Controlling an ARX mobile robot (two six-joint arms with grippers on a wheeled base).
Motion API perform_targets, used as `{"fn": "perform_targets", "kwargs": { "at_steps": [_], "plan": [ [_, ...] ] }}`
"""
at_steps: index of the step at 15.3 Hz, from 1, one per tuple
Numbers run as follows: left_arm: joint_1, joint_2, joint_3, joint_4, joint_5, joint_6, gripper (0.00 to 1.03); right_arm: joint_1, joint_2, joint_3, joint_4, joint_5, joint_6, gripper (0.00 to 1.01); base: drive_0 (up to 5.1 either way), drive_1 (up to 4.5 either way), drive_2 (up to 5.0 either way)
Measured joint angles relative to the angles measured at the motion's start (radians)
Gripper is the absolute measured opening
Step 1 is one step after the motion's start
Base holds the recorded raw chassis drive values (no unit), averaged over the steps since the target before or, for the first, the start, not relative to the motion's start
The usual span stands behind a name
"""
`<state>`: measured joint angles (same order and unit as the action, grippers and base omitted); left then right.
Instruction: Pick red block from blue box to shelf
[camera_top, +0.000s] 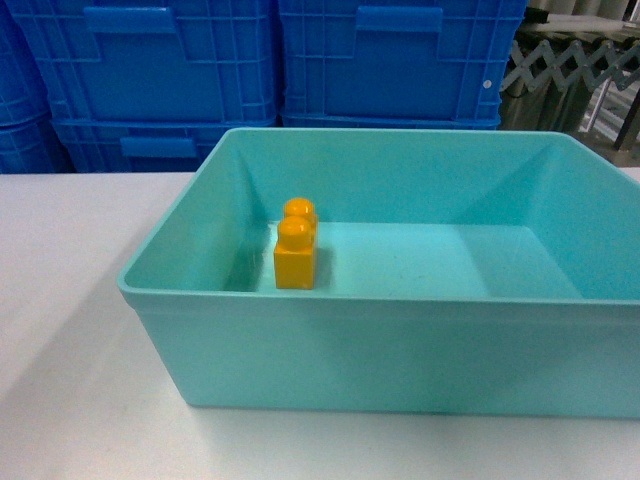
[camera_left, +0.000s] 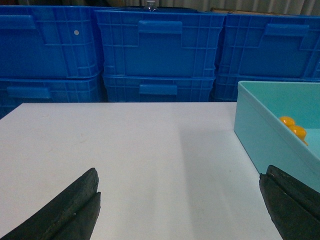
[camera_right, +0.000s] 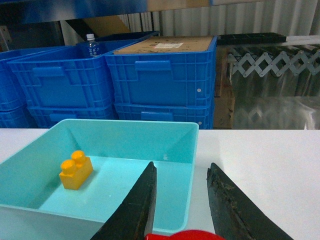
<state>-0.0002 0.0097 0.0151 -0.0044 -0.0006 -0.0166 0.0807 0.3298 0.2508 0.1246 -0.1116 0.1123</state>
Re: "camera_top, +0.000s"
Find yellow toy block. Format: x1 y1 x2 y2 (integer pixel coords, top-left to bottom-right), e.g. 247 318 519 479
273 216 316 290
283 197 318 227

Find rear yellow toy block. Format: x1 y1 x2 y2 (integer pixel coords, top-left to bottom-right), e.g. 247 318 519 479
283 197 318 227

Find front yellow toy block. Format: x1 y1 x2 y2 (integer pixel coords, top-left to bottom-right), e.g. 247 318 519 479
273 216 316 290

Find lower right blue crate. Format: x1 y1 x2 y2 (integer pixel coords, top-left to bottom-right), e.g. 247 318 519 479
280 113 500 130

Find upper right blue crate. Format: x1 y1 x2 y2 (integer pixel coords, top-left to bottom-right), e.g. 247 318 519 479
278 1 527 120

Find teal plastic box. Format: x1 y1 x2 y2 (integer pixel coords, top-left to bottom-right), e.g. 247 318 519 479
118 128 639 419

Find upper left blue crate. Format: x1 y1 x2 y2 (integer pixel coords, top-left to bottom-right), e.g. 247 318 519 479
6 1 278 123

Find grey expandable conveyor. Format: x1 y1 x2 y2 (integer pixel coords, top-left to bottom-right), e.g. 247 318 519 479
500 37 639 133

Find far left blue crate stack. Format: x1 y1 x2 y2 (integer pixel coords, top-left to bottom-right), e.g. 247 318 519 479
1 3 75 174

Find lower left blue crate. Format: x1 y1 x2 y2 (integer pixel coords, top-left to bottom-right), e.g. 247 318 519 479
52 119 231 173

